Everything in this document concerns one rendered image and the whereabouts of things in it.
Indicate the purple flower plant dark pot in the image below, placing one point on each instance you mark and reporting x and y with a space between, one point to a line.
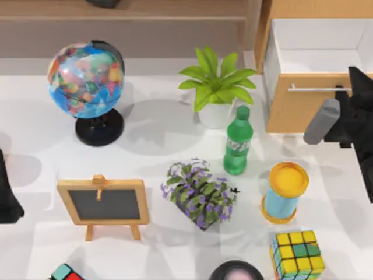
201 195

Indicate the green bottle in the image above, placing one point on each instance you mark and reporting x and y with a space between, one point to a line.
237 143

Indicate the red and teal puzzle cube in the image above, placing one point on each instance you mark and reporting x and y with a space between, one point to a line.
65 274

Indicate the pale wooden drawer front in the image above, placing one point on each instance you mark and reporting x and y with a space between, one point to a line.
297 111

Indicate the wooden shelf unit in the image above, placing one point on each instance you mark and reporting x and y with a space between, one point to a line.
131 26

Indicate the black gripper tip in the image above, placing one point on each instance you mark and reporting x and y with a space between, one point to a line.
7 195

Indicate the dark object on shelf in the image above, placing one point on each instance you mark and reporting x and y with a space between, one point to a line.
102 3

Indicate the blue and yellow can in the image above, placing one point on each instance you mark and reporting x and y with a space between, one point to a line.
284 195

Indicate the colourful globe on black stand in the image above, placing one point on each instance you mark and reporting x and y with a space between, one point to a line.
84 84

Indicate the wooden cabinet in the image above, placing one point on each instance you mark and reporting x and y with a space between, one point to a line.
263 29

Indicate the white drawer inside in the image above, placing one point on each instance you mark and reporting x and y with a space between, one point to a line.
314 49

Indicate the yellow and green puzzle cube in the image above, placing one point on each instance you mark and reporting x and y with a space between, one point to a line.
297 256

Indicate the black round object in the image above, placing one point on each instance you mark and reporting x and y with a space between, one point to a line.
236 271

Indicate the green plant in white pot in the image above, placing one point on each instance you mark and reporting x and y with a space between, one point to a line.
214 84

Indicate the wooden framed blackboard on easel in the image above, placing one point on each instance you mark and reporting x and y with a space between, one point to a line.
105 204

